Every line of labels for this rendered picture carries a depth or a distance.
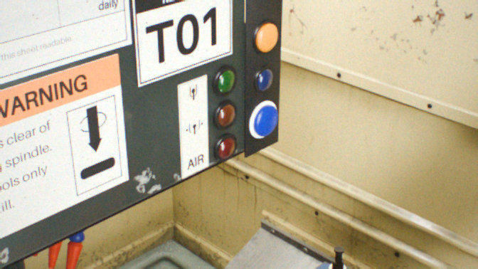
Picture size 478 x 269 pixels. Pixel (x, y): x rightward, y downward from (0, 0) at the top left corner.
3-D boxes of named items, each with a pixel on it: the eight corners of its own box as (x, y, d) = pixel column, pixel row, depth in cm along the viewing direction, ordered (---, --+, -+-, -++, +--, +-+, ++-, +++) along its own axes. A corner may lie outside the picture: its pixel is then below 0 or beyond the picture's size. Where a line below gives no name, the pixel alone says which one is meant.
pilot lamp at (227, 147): (237, 155, 62) (237, 134, 61) (220, 164, 60) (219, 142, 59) (232, 153, 62) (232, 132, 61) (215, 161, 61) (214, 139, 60)
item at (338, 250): (335, 262, 102) (337, 243, 100) (345, 267, 101) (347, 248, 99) (329, 268, 100) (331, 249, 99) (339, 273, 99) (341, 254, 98)
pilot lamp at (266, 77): (274, 88, 62) (275, 65, 61) (258, 95, 61) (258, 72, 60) (269, 86, 63) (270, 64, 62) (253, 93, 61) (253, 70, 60)
